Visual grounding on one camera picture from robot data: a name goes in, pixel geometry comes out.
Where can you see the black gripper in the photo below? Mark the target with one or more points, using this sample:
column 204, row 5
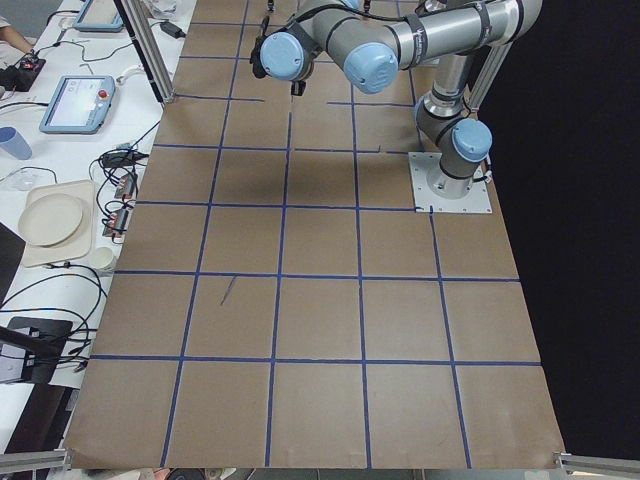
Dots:
column 298, row 88

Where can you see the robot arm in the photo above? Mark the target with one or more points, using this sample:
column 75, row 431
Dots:
column 469, row 40

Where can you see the black power adapter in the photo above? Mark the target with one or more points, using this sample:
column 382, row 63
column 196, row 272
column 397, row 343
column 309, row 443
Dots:
column 172, row 30

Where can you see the far teach pendant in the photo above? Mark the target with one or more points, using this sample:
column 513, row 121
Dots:
column 98, row 16

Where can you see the teach pendant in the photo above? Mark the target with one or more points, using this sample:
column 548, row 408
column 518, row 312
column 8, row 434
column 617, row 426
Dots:
column 79, row 105
column 98, row 16

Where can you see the near teach pendant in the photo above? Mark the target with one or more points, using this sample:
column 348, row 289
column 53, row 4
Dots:
column 79, row 105

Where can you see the white paper cup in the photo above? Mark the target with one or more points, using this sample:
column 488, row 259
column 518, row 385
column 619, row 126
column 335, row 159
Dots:
column 103, row 260

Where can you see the beige tray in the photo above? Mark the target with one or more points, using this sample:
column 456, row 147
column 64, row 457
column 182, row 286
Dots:
column 80, row 243

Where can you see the beige round plate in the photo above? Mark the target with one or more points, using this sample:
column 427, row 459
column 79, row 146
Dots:
column 50, row 220

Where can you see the blue plastic cup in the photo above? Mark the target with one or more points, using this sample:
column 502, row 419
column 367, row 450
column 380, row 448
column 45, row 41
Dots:
column 13, row 143

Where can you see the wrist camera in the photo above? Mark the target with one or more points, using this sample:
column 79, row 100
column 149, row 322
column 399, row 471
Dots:
column 255, row 60

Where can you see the aluminium frame post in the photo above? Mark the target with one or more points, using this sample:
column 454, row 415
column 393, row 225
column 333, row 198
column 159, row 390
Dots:
column 142, row 37

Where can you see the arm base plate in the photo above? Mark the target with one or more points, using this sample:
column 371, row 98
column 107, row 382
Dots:
column 436, row 192

